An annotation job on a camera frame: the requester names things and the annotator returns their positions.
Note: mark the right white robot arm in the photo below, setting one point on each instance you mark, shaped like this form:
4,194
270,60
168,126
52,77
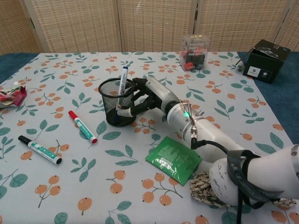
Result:
210,133

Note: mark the clear plastic capsule box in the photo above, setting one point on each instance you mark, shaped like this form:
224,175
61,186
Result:
194,53

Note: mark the red capped whiteboard marker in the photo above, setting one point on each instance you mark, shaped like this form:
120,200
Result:
81,126

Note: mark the crumpled red snack pouch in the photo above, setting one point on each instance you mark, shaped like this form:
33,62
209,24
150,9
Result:
14,96

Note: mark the black capped whiteboard marker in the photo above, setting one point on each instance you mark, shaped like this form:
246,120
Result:
39,149

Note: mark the woven folding screen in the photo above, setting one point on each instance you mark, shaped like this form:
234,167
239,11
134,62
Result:
151,23

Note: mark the black mesh pen holder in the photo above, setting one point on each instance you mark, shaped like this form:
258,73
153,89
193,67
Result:
109,105

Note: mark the blue capped whiteboard marker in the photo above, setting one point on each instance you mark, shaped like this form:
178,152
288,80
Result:
123,81

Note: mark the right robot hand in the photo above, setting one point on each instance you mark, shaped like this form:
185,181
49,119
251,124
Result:
158,93

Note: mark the floral printed tablecloth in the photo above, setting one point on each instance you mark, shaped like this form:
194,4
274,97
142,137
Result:
70,81

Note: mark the green foil sachet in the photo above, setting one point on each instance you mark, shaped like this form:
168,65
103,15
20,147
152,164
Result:
172,158

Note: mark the black cardboard box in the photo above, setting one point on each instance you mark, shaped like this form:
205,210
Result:
264,63

